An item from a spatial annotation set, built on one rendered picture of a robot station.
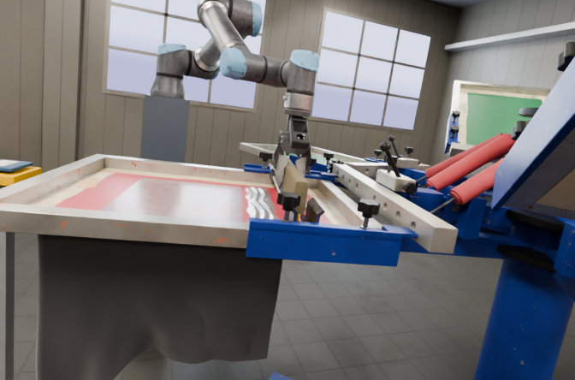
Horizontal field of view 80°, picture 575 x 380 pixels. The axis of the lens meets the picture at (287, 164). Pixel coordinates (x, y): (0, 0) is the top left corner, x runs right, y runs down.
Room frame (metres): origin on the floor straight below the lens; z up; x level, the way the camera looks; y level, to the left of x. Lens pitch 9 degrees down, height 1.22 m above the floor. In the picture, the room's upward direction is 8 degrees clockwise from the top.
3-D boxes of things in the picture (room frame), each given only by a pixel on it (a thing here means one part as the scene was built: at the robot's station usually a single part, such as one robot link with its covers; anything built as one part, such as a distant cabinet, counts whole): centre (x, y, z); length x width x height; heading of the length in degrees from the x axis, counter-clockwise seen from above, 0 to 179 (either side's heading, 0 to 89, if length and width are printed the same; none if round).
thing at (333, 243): (0.64, -0.09, 0.98); 0.30 x 0.05 x 0.07; 99
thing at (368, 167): (1.75, -0.27, 1.05); 1.08 x 0.61 x 0.23; 39
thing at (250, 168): (1.19, 0.00, 0.98); 0.30 x 0.05 x 0.07; 99
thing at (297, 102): (0.93, 0.00, 1.24); 0.08 x 0.08 x 0.05
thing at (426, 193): (0.97, -0.36, 1.02); 0.17 x 0.06 x 0.05; 99
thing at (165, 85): (1.54, 0.57, 1.25); 0.15 x 0.15 x 0.10
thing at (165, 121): (1.54, 0.57, 0.60); 0.18 x 0.18 x 1.20; 20
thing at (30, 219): (0.87, 0.19, 0.97); 0.79 x 0.58 x 0.04; 99
